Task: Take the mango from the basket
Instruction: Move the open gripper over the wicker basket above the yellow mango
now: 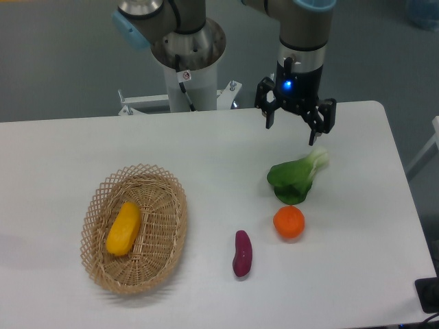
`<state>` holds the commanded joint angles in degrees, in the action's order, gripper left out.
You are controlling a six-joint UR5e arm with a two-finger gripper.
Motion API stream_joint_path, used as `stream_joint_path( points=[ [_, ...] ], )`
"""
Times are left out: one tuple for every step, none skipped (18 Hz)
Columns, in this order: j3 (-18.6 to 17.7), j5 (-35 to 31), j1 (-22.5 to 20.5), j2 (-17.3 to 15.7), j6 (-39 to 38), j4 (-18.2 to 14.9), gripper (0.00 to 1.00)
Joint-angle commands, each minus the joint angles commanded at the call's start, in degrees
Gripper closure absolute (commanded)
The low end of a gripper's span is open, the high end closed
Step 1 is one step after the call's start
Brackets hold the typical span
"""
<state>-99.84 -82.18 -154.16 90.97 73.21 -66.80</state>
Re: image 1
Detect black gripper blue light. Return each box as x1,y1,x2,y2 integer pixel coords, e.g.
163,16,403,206
254,56,337,146

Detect yellow mango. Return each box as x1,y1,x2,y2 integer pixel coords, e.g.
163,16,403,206
106,202,141,256

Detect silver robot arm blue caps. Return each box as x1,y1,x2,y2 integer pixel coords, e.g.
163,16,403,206
112,1,336,142

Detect woven wicker basket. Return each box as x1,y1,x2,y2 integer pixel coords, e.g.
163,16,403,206
80,164,187,294

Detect green bok choy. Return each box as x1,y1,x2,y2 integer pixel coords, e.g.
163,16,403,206
266,147,329,205

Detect orange fruit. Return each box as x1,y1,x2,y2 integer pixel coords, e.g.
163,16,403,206
273,206,305,239

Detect blue object top right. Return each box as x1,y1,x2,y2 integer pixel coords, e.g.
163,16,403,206
405,0,438,32

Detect purple sweet potato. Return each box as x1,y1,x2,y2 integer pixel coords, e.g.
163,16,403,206
233,230,252,278

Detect black device at table edge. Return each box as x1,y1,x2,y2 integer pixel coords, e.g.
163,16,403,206
414,277,438,313

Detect black cable on pedestal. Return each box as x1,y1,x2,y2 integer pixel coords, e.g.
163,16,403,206
174,54,197,112

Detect white frame at right edge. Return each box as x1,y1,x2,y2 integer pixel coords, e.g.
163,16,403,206
405,116,438,180

